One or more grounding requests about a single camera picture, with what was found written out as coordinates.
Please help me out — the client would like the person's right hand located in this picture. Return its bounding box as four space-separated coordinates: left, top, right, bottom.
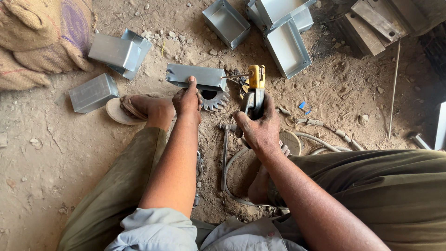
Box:
233 92 283 159

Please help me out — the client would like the person's left hand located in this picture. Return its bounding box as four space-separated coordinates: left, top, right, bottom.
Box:
172 76 203 126

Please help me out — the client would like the sheet metal box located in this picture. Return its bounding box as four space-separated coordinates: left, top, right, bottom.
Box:
107 28 153 81
263 18 313 80
165 63 228 92
245 0 314 34
255 0 317 29
68 73 120 114
88 33 142 72
202 0 251 50

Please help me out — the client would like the yellow black welding electrode holder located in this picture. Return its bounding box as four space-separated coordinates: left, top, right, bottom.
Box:
240 64 266 121

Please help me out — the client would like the tan rubber sandal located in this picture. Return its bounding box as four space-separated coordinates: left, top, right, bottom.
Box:
105 94 151 126
279 130 302 156

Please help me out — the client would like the rusty steel gear sprocket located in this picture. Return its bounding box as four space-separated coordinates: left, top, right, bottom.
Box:
198 86 231 112

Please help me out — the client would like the person's left foot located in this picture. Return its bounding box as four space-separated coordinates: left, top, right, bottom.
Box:
120 95 177 132

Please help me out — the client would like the person's foot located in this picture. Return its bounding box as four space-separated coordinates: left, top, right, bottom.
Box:
120 95 177 132
248 140 291 206

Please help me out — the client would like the steel hammer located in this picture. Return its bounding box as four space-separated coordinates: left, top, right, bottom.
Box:
218 123 238 192

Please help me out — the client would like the person's right foot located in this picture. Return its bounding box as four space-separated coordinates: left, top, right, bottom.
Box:
248 140 291 206

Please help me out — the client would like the open sheet metal box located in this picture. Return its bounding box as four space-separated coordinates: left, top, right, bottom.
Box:
202 0 251 50
107 28 153 81
255 0 317 29
263 18 313 80
245 0 314 34

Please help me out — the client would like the closed sheet metal box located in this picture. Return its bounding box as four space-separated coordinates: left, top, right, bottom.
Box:
88 33 142 72
68 73 120 114

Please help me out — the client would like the person's olive left trouser leg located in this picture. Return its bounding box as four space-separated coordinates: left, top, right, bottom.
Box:
57 127 168 251

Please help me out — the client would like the person's olive trouser leg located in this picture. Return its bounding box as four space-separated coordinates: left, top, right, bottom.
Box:
268 149 446 251
57 127 168 251

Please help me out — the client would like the person's light grey shirt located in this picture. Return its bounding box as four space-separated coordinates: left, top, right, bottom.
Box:
104 208 308 251

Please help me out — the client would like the person's olive right trouser leg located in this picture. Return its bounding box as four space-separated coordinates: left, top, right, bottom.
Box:
268 149 446 251

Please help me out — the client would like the long thin steel rod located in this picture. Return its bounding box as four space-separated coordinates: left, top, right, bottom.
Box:
388 39 401 139

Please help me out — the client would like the stack of steel blocks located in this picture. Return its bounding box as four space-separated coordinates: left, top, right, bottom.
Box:
335 0 430 57

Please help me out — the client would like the short metal bar piece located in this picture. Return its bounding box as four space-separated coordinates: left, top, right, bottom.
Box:
410 134 432 151

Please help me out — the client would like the heap of burlap sacks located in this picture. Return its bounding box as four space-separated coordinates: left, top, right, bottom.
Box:
0 0 95 92

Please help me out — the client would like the white panel edge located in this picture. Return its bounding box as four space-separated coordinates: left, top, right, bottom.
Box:
433 101 446 151

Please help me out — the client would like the grey welding cable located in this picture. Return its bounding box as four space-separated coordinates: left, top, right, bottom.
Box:
223 131 353 207

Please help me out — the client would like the taped patched cable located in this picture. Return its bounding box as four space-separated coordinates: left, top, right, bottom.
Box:
278 106 365 151

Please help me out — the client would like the small metal chain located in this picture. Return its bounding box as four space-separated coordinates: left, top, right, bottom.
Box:
193 150 205 208

